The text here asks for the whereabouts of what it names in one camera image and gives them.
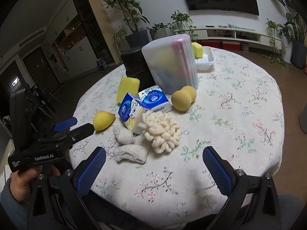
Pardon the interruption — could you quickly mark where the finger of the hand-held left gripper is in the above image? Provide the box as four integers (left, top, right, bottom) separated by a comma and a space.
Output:
58, 123, 95, 149
37, 117, 78, 138

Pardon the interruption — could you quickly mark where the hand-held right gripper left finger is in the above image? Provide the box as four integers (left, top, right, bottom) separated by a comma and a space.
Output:
27, 146, 107, 230

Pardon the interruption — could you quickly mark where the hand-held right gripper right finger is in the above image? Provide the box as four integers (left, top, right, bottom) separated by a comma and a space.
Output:
203, 146, 281, 230

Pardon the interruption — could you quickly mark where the yellow teardrop sponge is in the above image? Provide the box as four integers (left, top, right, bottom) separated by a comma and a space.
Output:
93, 111, 116, 131

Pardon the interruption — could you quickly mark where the beige knitted scrubber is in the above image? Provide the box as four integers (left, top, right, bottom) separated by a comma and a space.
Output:
113, 144, 148, 164
113, 126, 135, 145

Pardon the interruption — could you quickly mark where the blue tissue pack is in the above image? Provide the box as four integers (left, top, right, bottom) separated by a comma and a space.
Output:
138, 85, 173, 113
117, 93, 147, 135

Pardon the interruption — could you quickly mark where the yellow rectangular sponge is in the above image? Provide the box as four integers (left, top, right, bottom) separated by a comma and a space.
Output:
191, 42, 204, 59
117, 77, 141, 104

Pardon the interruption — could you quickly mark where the cream chenille sponge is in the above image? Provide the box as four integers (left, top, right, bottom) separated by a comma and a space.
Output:
140, 110, 181, 154

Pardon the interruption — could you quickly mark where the tan peanut-shaped sponge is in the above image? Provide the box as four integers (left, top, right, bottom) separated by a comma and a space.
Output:
171, 85, 196, 112

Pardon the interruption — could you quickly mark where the translucent plastic container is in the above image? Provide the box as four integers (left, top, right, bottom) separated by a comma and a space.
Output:
141, 34, 199, 95

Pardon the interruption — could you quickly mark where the white plastic tray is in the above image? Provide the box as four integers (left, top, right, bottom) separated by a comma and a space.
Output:
195, 47, 216, 72

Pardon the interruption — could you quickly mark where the person's left forearm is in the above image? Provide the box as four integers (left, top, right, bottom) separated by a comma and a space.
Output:
0, 177, 33, 230

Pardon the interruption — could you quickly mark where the person's left hand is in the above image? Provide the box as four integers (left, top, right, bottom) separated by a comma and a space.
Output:
10, 165, 61, 202

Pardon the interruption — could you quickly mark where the dark chair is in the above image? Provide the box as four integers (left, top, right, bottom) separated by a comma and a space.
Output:
30, 84, 61, 120

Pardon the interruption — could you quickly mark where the dark door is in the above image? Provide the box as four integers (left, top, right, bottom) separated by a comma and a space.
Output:
22, 50, 61, 88

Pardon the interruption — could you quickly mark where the white cabinet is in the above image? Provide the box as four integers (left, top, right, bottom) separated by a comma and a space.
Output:
47, 0, 97, 78

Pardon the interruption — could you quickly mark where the person's grey trouser leg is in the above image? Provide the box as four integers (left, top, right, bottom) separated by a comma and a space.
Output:
277, 194, 304, 230

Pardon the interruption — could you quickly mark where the black round container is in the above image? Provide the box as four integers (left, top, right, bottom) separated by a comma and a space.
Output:
120, 48, 155, 93

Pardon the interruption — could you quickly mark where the grey round object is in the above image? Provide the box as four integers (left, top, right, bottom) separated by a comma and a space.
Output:
299, 105, 307, 135

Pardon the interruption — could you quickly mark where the dark glass cabinet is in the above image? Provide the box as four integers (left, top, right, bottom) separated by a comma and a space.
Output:
71, 0, 115, 64

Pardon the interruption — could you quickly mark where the potted tree in dark pot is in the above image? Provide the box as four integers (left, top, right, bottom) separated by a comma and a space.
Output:
102, 0, 154, 49

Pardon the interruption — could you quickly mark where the small plant in grey pot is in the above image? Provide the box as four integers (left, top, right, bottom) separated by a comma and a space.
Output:
149, 23, 168, 40

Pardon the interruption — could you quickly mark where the red storage box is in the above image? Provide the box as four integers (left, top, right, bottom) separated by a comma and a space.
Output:
201, 41, 220, 49
221, 41, 240, 51

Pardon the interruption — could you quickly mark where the hanging vine plant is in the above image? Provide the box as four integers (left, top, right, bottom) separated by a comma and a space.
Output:
265, 19, 288, 69

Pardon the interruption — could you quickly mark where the white television console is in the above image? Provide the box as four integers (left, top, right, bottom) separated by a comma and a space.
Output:
189, 25, 293, 53

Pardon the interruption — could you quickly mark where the tall plant in dark pot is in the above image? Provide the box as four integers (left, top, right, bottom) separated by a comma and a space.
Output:
263, 0, 307, 69

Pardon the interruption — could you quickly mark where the trailing pothos plant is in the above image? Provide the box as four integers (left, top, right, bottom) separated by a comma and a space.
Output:
167, 10, 199, 42

